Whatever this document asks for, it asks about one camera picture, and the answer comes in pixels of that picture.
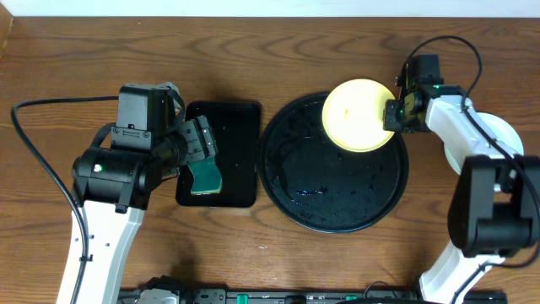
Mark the black round tray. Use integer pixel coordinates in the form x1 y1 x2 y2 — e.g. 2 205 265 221
258 92 409 233

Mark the mint plate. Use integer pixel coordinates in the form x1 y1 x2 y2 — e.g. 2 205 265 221
444 112 524 175

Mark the yellow plate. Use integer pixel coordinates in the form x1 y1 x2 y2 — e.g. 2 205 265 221
321 79 394 153

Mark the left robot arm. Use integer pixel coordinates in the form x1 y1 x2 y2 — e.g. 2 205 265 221
57 83 223 303

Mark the green yellow sponge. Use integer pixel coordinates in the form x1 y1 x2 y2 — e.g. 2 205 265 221
188 156 223 196

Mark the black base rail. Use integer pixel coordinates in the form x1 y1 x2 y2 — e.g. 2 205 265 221
117 276 510 304

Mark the black rectangular tray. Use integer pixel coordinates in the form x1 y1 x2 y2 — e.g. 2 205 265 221
175 100 261 208

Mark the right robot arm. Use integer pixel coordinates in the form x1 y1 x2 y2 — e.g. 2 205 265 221
383 81 539 303

